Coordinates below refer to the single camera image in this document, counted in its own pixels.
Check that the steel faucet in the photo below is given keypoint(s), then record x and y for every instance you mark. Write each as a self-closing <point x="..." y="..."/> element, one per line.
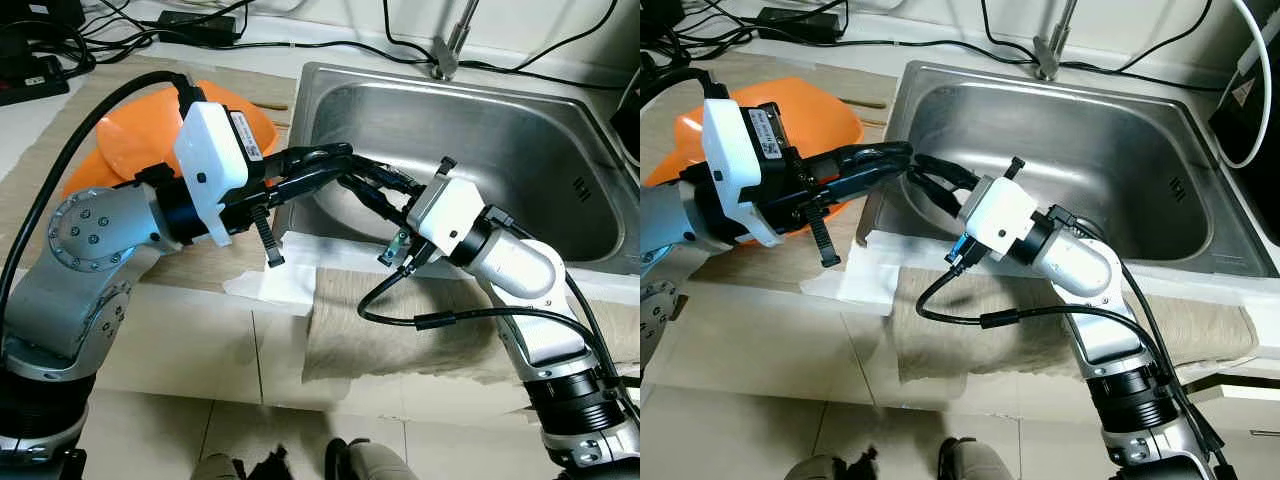
<point x="1050" y="50"/>
<point x="450" y="50"/>

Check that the black countertop appliance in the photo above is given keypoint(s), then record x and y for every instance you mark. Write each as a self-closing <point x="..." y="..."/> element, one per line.
<point x="1255" y="110"/>

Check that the orange plastic plate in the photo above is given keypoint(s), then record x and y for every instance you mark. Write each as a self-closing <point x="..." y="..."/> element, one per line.
<point x="820" y="120"/>
<point x="130" y="140"/>

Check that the grey robot right foot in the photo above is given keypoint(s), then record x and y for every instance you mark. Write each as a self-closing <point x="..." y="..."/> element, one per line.
<point x="375" y="462"/>
<point x="980" y="462"/>

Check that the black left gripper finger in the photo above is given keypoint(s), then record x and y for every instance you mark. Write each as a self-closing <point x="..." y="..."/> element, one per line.
<point x="305" y="188"/>
<point x="320" y="157"/>
<point x="855" y="188"/>
<point x="870" y="156"/>

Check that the black power strip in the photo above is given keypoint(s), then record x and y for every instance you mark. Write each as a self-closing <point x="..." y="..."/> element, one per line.
<point x="30" y="80"/>

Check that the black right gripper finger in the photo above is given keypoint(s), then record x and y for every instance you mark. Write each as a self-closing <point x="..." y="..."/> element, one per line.
<point x="945" y="172"/>
<point x="385" y="178"/>
<point x="938" y="195"/>
<point x="380" y="205"/>

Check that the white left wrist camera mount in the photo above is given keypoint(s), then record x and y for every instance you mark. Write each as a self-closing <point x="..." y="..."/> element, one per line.
<point x="210" y="150"/>
<point x="735" y="150"/>

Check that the cream base cabinet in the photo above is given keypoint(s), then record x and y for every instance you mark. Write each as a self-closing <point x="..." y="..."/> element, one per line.
<point x="200" y="350"/>
<point x="760" y="350"/>

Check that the black power adapter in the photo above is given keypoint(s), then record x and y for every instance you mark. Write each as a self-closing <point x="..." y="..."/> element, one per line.
<point x="195" y="28"/>
<point x="795" y="23"/>

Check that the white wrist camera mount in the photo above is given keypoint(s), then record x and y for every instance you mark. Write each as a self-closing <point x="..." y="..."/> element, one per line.
<point x="210" y="150"/>
<point x="1000" y="220"/>
<point x="450" y="215"/>
<point x="735" y="150"/>

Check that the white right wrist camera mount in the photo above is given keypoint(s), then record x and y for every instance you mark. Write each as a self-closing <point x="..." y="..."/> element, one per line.
<point x="450" y="215"/>
<point x="1000" y="220"/>

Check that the white paper towel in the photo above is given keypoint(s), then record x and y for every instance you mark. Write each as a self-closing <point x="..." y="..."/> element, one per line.
<point x="860" y="285"/>
<point x="290" y="285"/>

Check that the beige hanging cloth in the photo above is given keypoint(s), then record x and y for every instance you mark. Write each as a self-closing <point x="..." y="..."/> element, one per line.
<point x="980" y="350"/>
<point x="400" y="350"/>

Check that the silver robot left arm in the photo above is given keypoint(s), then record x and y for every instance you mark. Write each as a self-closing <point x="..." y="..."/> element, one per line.
<point x="665" y="220"/>
<point x="90" y="235"/>

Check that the stainless steel sink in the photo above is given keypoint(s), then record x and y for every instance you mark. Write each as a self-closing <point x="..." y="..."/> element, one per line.
<point x="520" y="150"/>
<point x="1120" y="150"/>

